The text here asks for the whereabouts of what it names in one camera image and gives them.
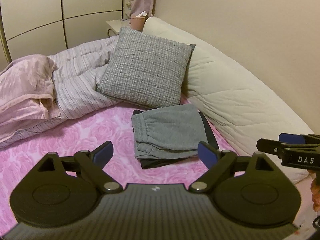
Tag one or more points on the grey checked cushion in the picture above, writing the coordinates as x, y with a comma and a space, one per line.
146, 70

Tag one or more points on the white nightstand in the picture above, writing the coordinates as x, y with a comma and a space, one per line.
114, 26

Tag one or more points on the grey sweatpants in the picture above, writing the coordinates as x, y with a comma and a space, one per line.
167, 132

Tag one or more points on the grey striped quilt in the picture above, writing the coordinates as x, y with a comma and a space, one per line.
78, 71

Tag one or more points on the black garment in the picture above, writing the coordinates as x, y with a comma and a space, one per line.
175, 152

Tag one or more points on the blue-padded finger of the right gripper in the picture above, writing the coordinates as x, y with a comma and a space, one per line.
291, 138

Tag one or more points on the cream wardrobe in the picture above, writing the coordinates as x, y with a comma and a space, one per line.
50, 26

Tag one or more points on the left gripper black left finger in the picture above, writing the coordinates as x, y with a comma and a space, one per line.
91, 164

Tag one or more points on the person's right hand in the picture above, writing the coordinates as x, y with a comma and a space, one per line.
315, 192

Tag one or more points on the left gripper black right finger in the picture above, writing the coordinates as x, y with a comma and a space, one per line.
220, 166

